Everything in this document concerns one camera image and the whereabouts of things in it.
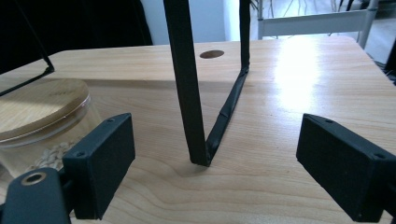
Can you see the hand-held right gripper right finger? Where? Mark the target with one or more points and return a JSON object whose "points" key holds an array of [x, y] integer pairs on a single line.
{"points": [[342, 165]]}

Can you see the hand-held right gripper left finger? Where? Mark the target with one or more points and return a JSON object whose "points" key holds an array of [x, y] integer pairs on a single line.
{"points": [[102, 161]]}

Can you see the glass jar with pale beans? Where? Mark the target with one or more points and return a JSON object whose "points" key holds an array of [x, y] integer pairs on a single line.
{"points": [[37, 105]]}

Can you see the small black shelf table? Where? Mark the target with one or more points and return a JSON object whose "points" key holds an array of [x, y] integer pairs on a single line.
{"points": [[185, 77]]}

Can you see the black stand base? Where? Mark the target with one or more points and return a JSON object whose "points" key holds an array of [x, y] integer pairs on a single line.
{"points": [[391, 59]]}

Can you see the white desk frame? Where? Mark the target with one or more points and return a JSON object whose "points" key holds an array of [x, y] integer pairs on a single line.
{"points": [[311, 21]]}

